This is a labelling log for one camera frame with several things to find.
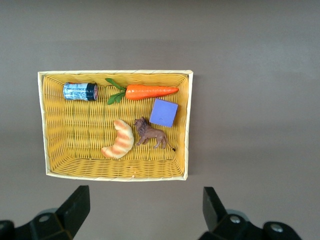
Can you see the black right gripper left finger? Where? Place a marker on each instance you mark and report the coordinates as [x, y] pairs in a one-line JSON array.
[[72, 212]]

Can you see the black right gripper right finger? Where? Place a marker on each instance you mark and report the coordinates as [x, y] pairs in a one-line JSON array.
[[217, 215]]

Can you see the yellow woven basket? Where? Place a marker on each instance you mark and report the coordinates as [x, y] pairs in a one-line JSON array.
[[75, 140]]

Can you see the toy croissant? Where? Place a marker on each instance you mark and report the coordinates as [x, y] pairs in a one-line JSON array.
[[123, 140]]

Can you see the brown toy lion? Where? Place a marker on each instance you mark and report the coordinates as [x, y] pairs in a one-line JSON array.
[[150, 133]]

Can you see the purple square block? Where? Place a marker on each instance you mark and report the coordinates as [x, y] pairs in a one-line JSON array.
[[163, 112]]

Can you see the orange toy carrot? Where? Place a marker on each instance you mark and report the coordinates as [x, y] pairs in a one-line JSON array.
[[150, 92]]

